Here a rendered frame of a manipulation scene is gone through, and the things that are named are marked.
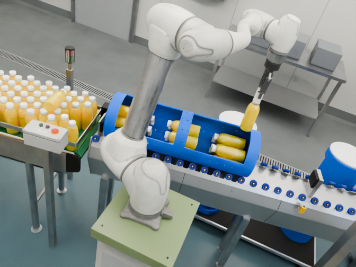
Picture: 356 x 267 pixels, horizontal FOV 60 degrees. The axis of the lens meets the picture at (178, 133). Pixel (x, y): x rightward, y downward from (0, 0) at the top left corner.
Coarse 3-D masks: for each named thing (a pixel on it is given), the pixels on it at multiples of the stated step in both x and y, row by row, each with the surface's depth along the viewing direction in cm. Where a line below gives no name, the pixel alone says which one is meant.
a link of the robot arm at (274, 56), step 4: (268, 52) 145; (272, 52) 143; (276, 52) 141; (280, 52) 141; (268, 56) 145; (272, 56) 143; (276, 56) 142; (280, 56) 142; (284, 56) 143; (272, 60) 144; (276, 60) 143; (280, 60) 143
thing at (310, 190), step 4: (312, 172) 188; (316, 172) 185; (320, 172) 185; (312, 176) 186; (316, 176) 182; (320, 176) 182; (312, 180) 185; (316, 180) 181; (320, 180) 179; (308, 184) 192; (312, 184) 183; (316, 184) 182; (320, 184) 181; (308, 188) 190; (312, 188) 186; (316, 188) 183; (308, 192) 189; (312, 192) 186; (308, 196) 188; (312, 196) 187
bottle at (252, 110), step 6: (252, 102) 162; (246, 108) 166; (252, 108) 162; (258, 108) 162; (246, 114) 165; (252, 114) 163; (246, 120) 166; (252, 120) 166; (240, 126) 172; (246, 126) 168; (252, 126) 169
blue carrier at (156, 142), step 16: (128, 96) 187; (112, 112) 170; (160, 112) 194; (176, 112) 190; (192, 112) 181; (112, 128) 172; (160, 128) 198; (208, 128) 194; (224, 128) 192; (240, 128) 187; (160, 144) 173; (176, 144) 171; (208, 144) 197; (256, 144) 170; (192, 160) 177; (208, 160) 173; (224, 160) 171; (256, 160) 169
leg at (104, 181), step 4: (100, 180) 206; (104, 180) 205; (108, 180) 209; (100, 184) 209; (104, 184) 208; (108, 184) 213; (100, 188) 211; (104, 188) 210; (100, 192) 213; (104, 192) 213; (100, 196) 216; (104, 196) 215; (100, 200) 218; (104, 200) 218; (100, 204) 221; (104, 204) 221; (100, 208) 224; (104, 208) 224; (100, 212) 227
